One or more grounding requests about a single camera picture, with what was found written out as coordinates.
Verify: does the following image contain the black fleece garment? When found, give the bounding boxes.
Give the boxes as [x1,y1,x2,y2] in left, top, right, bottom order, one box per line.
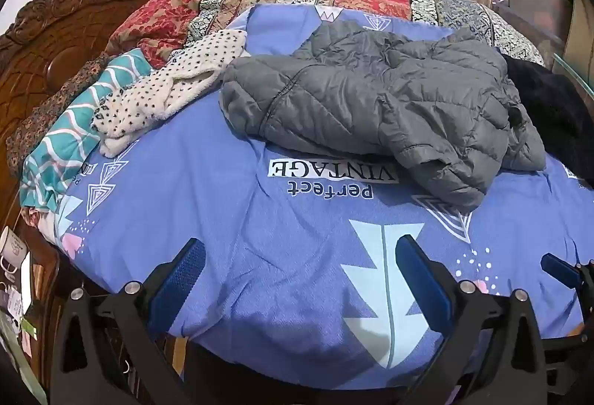
[499,53,594,189]

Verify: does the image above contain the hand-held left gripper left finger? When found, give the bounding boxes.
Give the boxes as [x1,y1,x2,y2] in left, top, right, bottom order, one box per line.
[50,238,207,405]

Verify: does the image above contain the blue printed bedsheet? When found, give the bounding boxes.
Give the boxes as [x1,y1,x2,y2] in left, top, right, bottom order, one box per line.
[53,3,594,389]

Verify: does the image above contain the white black-dotted fleece garment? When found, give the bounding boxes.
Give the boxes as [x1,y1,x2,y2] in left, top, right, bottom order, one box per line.
[91,29,249,159]

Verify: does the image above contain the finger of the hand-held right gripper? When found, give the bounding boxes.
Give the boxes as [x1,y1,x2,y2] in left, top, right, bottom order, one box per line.
[541,253,594,317]

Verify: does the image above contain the teal white-striped blanket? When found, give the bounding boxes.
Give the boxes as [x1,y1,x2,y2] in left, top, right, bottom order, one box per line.
[19,48,153,213]

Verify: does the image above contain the white mug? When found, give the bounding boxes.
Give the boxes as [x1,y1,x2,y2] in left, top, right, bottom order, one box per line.
[0,226,27,276]

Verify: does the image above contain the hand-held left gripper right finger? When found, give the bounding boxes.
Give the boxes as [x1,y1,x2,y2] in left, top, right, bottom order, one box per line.
[394,234,548,405]

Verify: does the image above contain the brown storage box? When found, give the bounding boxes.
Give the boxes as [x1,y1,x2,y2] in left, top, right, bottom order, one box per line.
[494,0,574,62]

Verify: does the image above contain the brown floral pillow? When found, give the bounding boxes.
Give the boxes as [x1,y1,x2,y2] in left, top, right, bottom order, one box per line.
[6,52,112,178]

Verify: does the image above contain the grey quilted puffer jacket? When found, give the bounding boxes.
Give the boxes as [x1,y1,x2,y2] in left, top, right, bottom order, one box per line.
[219,20,547,213]

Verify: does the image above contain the carved wooden headboard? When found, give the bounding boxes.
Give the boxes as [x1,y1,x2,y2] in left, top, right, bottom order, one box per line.
[0,0,169,220]

